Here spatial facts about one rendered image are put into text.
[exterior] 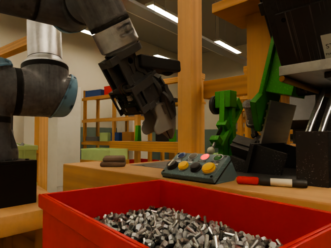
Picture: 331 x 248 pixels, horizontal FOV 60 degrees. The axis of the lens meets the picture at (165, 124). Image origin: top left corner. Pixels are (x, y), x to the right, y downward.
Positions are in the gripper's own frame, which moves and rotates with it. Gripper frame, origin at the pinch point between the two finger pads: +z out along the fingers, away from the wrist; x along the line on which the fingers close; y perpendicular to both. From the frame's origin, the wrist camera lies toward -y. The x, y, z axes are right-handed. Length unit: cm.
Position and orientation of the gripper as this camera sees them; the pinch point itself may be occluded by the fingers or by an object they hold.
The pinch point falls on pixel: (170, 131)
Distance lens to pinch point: 62.0
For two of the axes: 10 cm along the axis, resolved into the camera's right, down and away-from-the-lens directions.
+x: 7.2, -0.3, -6.9
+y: -5.6, 5.5, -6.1
